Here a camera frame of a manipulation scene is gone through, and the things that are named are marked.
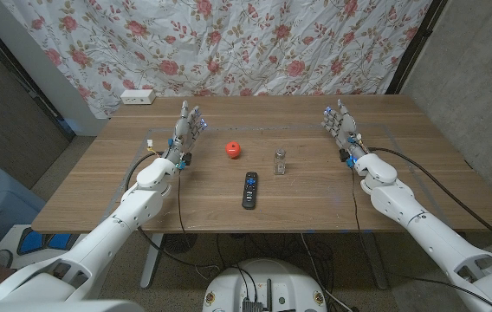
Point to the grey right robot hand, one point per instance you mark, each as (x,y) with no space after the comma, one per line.
(345,128)

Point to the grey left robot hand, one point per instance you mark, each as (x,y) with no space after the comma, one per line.
(183,134)

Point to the clear glass salt shaker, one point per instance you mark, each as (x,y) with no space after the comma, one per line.
(279,164)

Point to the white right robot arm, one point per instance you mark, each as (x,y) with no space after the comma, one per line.
(423,225)

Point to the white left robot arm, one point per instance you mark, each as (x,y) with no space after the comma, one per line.
(111,229)

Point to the red ball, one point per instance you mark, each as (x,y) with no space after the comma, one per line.
(233,150)

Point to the black TV remote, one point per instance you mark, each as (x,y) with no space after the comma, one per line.
(250,193)

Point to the small white connector plug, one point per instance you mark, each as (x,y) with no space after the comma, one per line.
(150,142)

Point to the white power strip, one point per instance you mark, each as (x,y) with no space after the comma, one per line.
(137,97)

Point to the floral backdrop cloth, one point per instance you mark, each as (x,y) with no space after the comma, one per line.
(228,43)

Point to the black backdrop stand pole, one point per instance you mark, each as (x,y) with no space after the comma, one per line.
(415,47)

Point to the round black fan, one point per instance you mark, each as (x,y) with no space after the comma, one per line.
(179,243)

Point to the white table leg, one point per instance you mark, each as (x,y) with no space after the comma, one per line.
(376,264)
(150,264)

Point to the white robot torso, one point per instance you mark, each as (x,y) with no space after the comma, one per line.
(267,277)

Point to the short black antenna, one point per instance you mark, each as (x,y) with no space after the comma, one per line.
(269,294)

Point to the white board with blue patches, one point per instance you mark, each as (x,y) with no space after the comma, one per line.
(16,242)

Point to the black frame bar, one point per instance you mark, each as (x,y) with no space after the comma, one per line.
(25,80)

